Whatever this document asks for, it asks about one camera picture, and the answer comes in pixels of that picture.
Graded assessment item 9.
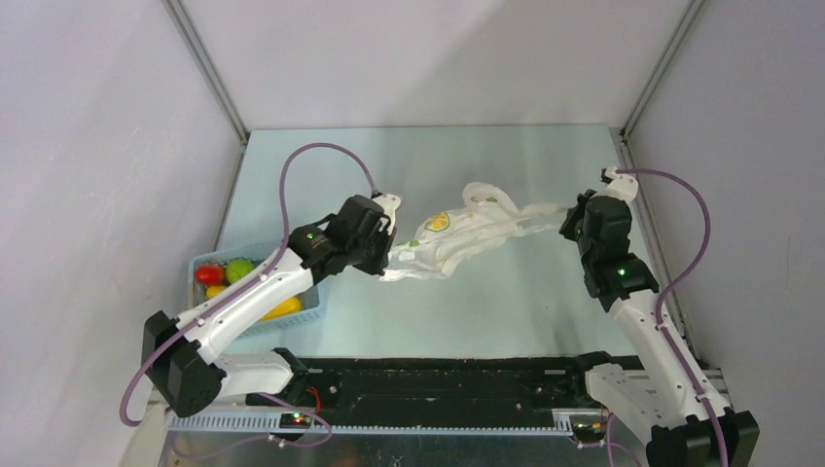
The white plastic bag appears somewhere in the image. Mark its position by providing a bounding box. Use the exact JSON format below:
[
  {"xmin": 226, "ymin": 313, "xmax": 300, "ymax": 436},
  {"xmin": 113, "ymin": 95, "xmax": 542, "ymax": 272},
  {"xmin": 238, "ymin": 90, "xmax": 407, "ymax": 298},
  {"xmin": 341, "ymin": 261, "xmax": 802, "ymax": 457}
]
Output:
[{"xmin": 380, "ymin": 182, "xmax": 567, "ymax": 282}]

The fake yellow lemon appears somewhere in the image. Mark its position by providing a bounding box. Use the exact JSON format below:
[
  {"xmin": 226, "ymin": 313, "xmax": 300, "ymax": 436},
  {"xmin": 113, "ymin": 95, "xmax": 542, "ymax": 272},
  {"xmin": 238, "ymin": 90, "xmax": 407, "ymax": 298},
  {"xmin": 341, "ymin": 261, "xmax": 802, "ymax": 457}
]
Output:
[{"xmin": 204, "ymin": 285, "xmax": 227, "ymax": 300}]

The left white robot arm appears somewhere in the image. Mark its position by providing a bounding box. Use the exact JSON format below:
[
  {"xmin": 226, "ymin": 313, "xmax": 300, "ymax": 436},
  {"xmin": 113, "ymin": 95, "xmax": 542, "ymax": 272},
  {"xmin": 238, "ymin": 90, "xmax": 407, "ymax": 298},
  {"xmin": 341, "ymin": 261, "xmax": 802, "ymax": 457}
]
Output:
[{"xmin": 142, "ymin": 194, "xmax": 402, "ymax": 417}]

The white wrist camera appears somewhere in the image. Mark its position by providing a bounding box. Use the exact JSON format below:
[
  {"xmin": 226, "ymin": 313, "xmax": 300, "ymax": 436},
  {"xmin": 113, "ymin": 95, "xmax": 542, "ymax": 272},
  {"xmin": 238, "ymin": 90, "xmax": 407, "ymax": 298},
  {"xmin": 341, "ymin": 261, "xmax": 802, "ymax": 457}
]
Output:
[
  {"xmin": 371, "ymin": 193, "xmax": 403, "ymax": 234},
  {"xmin": 595, "ymin": 166, "xmax": 639, "ymax": 204}
]

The fake red apple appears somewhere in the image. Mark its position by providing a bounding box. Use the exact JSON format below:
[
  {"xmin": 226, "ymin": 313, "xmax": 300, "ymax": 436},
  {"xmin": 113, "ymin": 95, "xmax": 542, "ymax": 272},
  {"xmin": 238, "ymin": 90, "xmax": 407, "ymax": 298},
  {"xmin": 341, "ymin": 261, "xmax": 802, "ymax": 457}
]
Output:
[{"xmin": 194, "ymin": 263, "xmax": 226, "ymax": 287}]

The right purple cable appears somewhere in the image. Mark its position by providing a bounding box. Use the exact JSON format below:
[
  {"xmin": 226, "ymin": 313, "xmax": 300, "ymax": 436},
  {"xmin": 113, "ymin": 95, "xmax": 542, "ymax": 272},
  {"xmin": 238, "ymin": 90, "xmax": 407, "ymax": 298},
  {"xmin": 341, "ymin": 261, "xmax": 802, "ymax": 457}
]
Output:
[{"xmin": 615, "ymin": 167, "xmax": 731, "ymax": 467}]

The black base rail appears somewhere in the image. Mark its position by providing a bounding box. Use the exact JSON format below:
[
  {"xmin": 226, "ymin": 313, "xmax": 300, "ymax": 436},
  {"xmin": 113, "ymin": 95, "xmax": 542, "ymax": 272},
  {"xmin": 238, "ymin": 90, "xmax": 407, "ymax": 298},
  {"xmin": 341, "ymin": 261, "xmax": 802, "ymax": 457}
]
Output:
[{"xmin": 276, "ymin": 357, "xmax": 598, "ymax": 429}]

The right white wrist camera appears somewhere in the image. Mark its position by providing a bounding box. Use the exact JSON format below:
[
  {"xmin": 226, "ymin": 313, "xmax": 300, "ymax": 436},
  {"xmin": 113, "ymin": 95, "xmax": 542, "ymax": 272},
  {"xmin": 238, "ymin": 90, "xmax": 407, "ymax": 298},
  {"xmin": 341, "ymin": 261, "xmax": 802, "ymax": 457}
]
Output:
[{"xmin": 595, "ymin": 166, "xmax": 639, "ymax": 204}]

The fake yellow mango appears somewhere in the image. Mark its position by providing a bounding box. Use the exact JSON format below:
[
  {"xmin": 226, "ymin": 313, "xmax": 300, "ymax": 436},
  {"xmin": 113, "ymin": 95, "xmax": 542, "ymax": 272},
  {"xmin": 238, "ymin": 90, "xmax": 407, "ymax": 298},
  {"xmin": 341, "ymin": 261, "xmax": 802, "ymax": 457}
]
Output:
[{"xmin": 259, "ymin": 297, "xmax": 303, "ymax": 322}]

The fake green fruit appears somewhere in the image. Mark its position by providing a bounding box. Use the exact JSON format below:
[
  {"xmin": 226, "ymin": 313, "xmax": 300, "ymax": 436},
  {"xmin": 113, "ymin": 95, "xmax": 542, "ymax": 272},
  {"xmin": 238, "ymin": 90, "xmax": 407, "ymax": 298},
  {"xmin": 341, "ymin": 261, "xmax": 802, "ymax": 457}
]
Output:
[{"xmin": 225, "ymin": 258, "xmax": 255, "ymax": 285}]

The light blue plastic basket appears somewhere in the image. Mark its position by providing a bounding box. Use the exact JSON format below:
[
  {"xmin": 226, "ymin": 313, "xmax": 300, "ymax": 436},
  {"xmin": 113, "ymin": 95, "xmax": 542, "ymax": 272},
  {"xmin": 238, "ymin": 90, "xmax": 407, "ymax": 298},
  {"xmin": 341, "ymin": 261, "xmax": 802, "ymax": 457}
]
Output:
[{"xmin": 188, "ymin": 240, "xmax": 326, "ymax": 338}]

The left aluminium frame post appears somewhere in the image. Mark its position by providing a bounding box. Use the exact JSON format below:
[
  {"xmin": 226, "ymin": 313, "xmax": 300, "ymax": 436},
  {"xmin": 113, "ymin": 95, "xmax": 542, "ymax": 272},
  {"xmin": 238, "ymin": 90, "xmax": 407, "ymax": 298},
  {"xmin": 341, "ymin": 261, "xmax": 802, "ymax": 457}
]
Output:
[{"xmin": 162, "ymin": 0, "xmax": 250, "ymax": 145}]

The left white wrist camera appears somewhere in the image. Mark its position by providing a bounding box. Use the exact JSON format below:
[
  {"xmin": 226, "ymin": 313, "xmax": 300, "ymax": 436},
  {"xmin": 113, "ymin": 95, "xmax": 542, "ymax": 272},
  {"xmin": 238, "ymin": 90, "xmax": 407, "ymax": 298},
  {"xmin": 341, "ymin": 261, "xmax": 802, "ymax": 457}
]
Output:
[{"xmin": 371, "ymin": 193, "xmax": 403, "ymax": 234}]

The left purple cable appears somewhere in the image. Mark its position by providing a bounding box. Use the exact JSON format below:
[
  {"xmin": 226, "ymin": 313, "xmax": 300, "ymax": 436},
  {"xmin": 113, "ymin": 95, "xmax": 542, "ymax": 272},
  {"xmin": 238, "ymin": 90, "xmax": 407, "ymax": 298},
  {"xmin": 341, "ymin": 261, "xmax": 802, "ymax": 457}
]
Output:
[{"xmin": 119, "ymin": 142, "xmax": 381, "ymax": 429}]

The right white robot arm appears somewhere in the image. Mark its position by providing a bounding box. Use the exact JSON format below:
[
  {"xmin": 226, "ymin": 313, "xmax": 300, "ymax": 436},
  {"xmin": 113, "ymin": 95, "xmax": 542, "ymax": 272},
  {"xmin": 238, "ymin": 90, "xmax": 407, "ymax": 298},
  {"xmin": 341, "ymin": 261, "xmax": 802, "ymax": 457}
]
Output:
[{"xmin": 559, "ymin": 190, "xmax": 760, "ymax": 466}]

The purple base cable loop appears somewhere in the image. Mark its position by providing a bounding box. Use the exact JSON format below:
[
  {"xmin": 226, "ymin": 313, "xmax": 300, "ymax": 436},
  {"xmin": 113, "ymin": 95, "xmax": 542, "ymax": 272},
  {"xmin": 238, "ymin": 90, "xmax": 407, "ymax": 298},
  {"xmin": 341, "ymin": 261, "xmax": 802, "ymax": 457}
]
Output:
[{"xmin": 257, "ymin": 394, "xmax": 334, "ymax": 449}]

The right aluminium frame post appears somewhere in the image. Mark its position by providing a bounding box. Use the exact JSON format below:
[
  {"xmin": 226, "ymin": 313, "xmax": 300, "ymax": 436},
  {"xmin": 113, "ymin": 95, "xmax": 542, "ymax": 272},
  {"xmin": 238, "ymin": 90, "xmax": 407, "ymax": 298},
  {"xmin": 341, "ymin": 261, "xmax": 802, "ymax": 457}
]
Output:
[{"xmin": 620, "ymin": 0, "xmax": 707, "ymax": 142}]

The aluminium frame post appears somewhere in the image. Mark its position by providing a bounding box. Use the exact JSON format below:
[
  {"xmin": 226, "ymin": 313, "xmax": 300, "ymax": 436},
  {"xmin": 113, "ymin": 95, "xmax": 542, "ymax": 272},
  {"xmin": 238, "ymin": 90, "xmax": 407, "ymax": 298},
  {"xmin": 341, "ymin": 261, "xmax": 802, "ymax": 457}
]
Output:
[
  {"xmin": 620, "ymin": 0, "xmax": 707, "ymax": 142},
  {"xmin": 162, "ymin": 0, "xmax": 250, "ymax": 145}
]

